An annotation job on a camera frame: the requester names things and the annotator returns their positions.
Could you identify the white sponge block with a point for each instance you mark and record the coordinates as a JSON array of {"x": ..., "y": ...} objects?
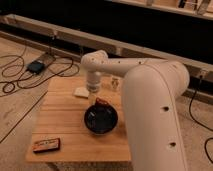
[{"x": 81, "y": 92}]

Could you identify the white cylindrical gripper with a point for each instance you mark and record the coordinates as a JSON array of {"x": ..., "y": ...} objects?
[{"x": 93, "y": 80}]

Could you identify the small white salt shaker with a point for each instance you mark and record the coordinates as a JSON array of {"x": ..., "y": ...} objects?
[{"x": 115, "y": 83}]

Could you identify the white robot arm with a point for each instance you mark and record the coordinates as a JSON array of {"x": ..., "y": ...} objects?
[{"x": 148, "y": 96}]

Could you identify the blue power adapter box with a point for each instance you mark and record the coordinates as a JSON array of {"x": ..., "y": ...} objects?
[{"x": 35, "y": 67}]

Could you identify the orange black rectangular box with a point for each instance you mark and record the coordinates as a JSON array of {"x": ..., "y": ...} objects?
[{"x": 46, "y": 145}]

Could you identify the dark ceramic bowl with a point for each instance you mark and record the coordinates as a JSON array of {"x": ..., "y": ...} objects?
[{"x": 101, "y": 119}]

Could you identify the wooden table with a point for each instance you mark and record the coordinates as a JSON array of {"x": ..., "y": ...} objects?
[{"x": 62, "y": 116}]

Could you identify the red pepper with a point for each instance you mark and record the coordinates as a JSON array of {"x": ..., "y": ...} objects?
[{"x": 100, "y": 101}]

